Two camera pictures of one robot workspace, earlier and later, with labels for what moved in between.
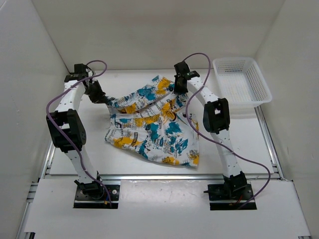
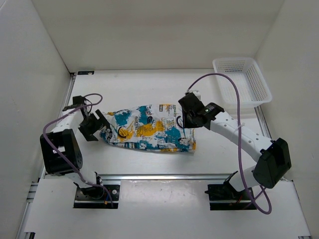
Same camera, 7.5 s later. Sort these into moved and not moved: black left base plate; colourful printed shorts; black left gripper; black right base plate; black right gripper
Moved: black right gripper; colourful printed shorts; black left gripper
Not moved: black right base plate; black left base plate
